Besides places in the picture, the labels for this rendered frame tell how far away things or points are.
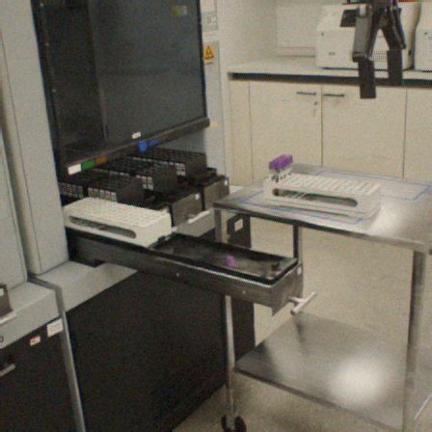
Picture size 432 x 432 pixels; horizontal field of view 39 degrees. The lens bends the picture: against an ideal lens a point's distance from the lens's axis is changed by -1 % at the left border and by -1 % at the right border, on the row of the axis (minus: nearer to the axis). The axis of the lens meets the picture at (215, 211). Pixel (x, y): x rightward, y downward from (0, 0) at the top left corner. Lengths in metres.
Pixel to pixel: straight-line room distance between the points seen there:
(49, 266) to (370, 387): 0.96
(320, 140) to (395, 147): 0.47
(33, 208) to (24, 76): 0.31
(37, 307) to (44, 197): 0.27
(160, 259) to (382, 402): 0.77
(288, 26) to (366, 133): 1.20
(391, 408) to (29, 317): 0.99
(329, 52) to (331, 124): 0.42
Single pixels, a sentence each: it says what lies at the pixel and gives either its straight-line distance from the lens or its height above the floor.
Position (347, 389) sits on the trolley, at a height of 0.28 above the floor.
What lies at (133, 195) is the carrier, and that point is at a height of 0.85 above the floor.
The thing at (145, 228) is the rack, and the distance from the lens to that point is 1.43.
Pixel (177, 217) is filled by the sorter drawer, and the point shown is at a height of 0.76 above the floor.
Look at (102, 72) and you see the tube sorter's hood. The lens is 1.62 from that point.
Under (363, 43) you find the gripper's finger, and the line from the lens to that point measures 1.13.
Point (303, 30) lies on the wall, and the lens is 4.45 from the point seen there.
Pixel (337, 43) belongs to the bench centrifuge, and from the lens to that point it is 3.66.
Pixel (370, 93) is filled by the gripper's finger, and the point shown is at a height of 1.18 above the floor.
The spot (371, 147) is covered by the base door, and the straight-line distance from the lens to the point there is 3.66.
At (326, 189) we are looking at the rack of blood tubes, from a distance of 1.58.
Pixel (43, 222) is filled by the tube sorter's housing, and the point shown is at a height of 0.87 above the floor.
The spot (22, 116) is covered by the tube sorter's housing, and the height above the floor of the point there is 1.13.
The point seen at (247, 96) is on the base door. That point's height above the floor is 0.71.
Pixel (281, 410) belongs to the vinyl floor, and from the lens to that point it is 2.21.
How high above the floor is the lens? 1.38
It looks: 20 degrees down
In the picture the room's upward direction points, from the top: 4 degrees counter-clockwise
